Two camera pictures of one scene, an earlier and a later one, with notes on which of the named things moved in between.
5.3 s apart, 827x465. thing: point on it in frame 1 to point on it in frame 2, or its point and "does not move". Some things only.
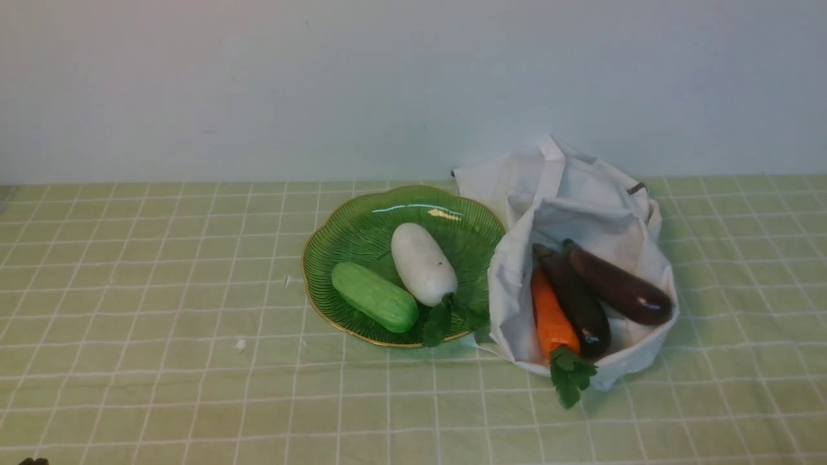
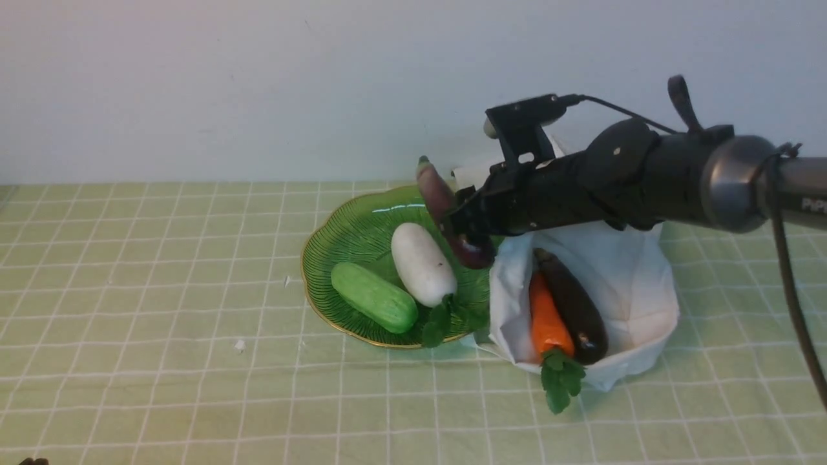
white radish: [426, 274] does not move
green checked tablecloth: [171, 323] does not move
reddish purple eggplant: [614, 292] to [439, 196]
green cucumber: [378, 301] does not move
